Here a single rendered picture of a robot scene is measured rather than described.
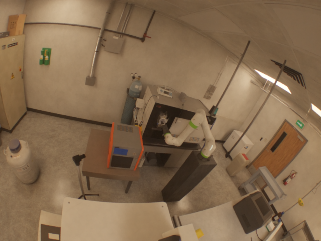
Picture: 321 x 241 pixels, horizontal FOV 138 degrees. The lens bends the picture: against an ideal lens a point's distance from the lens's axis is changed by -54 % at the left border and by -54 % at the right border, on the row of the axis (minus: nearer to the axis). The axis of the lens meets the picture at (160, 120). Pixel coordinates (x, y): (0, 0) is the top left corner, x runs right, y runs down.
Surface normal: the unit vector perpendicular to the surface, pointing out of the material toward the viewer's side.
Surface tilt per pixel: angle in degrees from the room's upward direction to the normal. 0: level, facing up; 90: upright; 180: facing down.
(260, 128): 90
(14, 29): 90
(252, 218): 90
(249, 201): 58
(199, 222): 0
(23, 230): 0
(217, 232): 0
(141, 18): 90
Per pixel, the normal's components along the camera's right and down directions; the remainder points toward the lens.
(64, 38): 0.22, 0.58
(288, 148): -0.91, -0.18
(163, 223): 0.36, -0.80
